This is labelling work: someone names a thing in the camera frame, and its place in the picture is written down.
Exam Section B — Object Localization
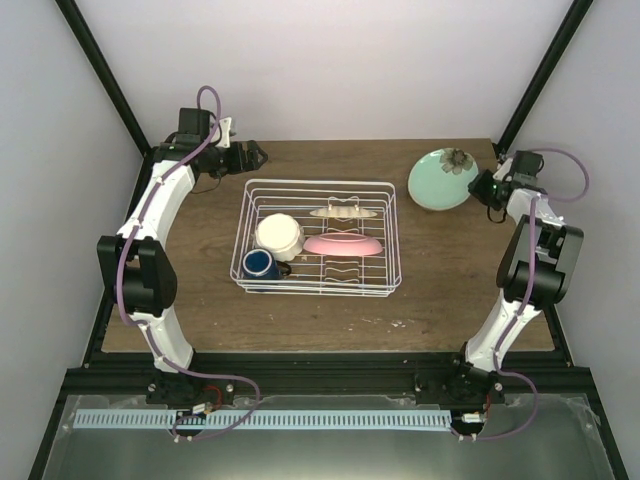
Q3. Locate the black aluminium frame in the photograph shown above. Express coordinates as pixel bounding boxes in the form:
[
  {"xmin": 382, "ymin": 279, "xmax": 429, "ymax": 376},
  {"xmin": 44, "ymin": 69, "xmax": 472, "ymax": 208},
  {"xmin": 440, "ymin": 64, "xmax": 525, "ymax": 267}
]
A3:
[{"xmin": 29, "ymin": 1, "xmax": 628, "ymax": 479}]

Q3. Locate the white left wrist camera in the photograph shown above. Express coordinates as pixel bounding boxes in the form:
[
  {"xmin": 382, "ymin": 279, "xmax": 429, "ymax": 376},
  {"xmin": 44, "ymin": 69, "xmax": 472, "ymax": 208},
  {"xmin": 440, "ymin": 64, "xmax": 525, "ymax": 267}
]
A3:
[{"xmin": 216, "ymin": 117, "xmax": 235, "ymax": 149}]

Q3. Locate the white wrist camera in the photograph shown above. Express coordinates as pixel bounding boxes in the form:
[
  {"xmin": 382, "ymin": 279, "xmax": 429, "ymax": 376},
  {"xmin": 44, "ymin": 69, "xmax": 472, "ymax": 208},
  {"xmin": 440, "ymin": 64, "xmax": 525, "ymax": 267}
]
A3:
[
  {"xmin": 216, "ymin": 117, "xmax": 235, "ymax": 149},
  {"xmin": 493, "ymin": 156, "xmax": 513, "ymax": 182}
]

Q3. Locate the dark blue ceramic mug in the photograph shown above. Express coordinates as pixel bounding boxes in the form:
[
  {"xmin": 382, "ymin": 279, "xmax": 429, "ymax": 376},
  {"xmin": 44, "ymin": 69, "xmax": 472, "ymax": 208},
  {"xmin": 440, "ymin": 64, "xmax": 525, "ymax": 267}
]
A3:
[{"xmin": 241, "ymin": 248, "xmax": 292, "ymax": 280}]

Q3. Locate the pink plate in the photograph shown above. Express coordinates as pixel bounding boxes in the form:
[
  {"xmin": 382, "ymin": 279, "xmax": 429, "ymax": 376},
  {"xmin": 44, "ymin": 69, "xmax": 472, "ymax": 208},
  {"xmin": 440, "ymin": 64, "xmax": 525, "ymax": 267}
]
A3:
[{"xmin": 303, "ymin": 232, "xmax": 383, "ymax": 257}]

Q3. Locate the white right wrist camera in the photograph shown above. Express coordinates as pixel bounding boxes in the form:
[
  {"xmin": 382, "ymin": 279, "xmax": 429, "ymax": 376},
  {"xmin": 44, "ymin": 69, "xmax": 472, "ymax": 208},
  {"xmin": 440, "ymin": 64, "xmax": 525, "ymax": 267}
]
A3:
[{"xmin": 493, "ymin": 156, "xmax": 513, "ymax": 182}]

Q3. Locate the mint green flower plate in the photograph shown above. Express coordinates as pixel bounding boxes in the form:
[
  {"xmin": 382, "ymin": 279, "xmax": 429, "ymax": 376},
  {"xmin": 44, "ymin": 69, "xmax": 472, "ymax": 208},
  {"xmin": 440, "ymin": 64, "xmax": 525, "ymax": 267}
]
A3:
[{"xmin": 408, "ymin": 147, "xmax": 479, "ymax": 211}]

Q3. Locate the white wire dish rack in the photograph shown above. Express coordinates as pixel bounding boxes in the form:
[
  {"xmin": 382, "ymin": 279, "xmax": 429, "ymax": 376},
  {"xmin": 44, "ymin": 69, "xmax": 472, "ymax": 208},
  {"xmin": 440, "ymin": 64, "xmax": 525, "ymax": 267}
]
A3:
[{"xmin": 230, "ymin": 179, "xmax": 402, "ymax": 297}]

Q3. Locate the white scalloped bowl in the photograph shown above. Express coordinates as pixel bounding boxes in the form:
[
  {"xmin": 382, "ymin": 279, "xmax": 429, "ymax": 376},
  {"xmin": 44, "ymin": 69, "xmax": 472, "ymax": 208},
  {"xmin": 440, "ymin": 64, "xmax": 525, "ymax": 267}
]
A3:
[{"xmin": 255, "ymin": 213, "xmax": 305, "ymax": 262}]

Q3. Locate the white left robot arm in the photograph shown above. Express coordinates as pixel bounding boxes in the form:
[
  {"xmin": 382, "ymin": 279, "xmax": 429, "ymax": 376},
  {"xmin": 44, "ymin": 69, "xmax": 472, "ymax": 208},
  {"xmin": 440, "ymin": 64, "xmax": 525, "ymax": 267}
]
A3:
[{"xmin": 97, "ymin": 108, "xmax": 268, "ymax": 404}]

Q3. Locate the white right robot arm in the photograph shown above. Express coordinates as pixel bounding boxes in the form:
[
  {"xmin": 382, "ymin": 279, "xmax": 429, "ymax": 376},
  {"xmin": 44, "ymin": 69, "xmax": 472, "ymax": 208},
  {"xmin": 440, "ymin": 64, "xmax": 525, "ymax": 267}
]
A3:
[{"xmin": 444, "ymin": 148, "xmax": 590, "ymax": 403}]

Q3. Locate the yellow woven bamboo tray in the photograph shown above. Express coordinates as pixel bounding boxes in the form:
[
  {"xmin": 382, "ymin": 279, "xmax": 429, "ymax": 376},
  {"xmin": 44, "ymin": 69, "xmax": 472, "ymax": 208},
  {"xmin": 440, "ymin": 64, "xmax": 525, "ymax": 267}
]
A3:
[{"xmin": 310, "ymin": 205, "xmax": 377, "ymax": 220}]

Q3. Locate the light blue slotted strip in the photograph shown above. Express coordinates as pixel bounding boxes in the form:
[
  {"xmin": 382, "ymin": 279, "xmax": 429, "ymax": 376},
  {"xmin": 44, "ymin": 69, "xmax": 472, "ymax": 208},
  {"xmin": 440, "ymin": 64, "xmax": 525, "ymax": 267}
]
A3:
[{"xmin": 73, "ymin": 409, "xmax": 451, "ymax": 431}]

